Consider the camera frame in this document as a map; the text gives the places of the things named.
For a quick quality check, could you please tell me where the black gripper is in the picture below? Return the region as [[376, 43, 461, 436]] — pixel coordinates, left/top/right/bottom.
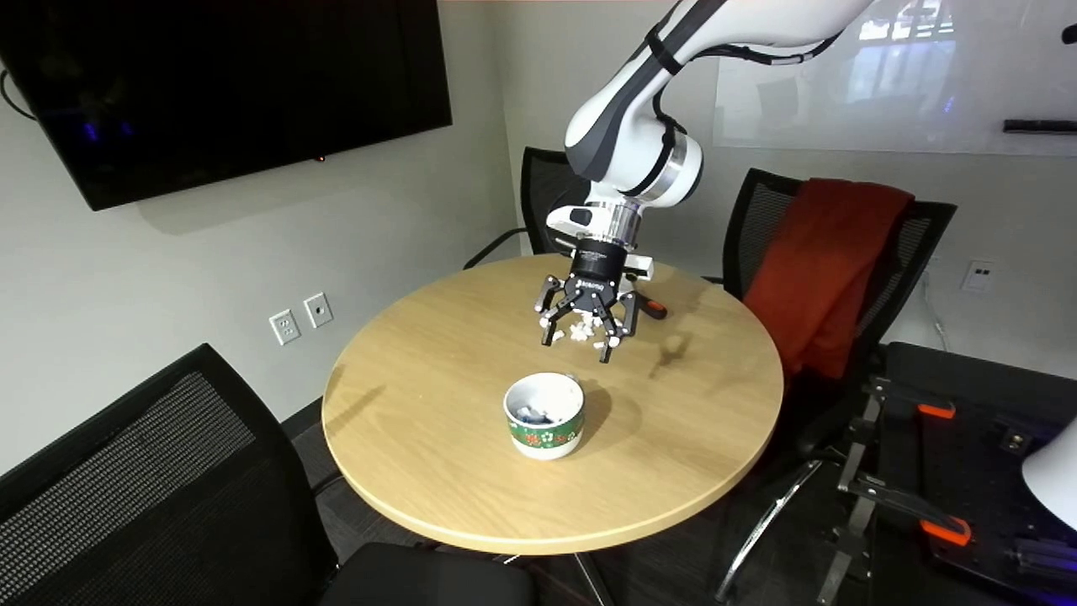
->
[[536, 237, 642, 365]]

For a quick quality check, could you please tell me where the white wall plate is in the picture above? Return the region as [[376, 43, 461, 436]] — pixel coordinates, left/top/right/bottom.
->
[[298, 290, 338, 334], [265, 306, 302, 349]]

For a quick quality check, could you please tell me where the red cloth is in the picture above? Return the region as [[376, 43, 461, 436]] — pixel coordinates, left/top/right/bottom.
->
[[739, 173, 919, 384]]

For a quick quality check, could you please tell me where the black chair with red cloth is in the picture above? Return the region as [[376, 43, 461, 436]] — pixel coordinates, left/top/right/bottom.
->
[[716, 166, 959, 452]]

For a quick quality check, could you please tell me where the orange handled clamp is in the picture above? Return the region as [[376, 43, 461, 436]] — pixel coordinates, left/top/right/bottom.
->
[[833, 469, 977, 553], [861, 373, 959, 432]]

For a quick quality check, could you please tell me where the black wall television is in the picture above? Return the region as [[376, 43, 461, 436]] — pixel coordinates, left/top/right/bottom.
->
[[0, 0, 454, 213]]

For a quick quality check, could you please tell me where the black mesh office chair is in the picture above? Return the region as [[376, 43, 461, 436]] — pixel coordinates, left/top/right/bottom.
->
[[461, 141, 590, 272]]

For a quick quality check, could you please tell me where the black striped office chair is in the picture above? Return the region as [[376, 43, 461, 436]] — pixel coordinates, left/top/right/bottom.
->
[[0, 338, 537, 606]]

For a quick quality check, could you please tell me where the white mug with green print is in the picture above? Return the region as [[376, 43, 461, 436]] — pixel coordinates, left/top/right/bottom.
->
[[497, 370, 590, 465]]

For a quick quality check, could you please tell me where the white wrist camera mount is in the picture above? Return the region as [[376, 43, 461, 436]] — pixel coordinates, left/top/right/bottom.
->
[[542, 202, 655, 279]]

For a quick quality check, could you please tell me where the dark brown marker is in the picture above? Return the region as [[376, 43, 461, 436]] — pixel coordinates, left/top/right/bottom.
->
[[633, 290, 674, 322]]

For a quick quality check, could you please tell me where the white wall socket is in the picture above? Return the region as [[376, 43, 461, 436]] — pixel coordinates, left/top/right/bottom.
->
[[959, 254, 999, 298]]

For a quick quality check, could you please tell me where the black whiteboard tray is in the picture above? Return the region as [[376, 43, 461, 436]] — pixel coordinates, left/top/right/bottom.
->
[[999, 115, 1077, 139]]

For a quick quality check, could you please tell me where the white lamp shade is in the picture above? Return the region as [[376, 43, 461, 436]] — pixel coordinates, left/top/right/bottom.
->
[[1016, 410, 1077, 530]]

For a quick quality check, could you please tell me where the chrome chair leg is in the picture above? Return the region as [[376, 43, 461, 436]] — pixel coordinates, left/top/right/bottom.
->
[[713, 452, 827, 606]]

